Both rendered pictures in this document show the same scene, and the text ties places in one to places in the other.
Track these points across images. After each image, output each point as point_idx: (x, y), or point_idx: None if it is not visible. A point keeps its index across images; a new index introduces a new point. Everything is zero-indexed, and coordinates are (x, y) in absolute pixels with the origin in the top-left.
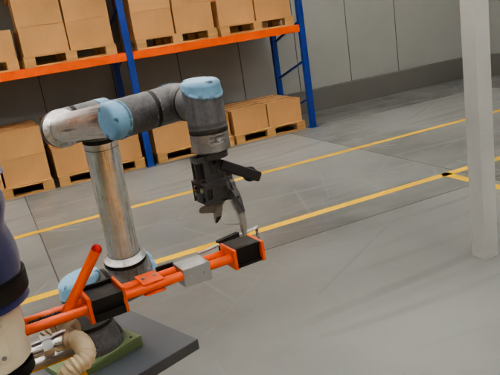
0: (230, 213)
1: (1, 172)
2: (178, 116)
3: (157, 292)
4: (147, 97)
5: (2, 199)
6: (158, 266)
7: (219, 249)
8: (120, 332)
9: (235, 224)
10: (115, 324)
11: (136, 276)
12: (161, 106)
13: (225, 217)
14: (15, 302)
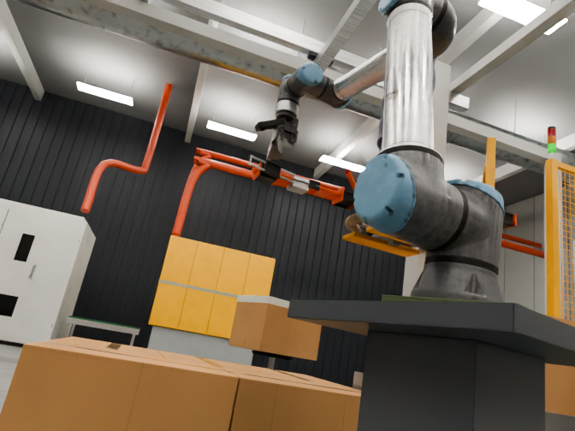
0: (275, 152)
1: (377, 140)
2: (305, 94)
3: (317, 196)
4: None
5: (379, 150)
6: (318, 182)
7: (280, 172)
8: (413, 286)
9: (273, 159)
10: (421, 274)
11: (330, 187)
12: (317, 75)
13: (279, 155)
14: None
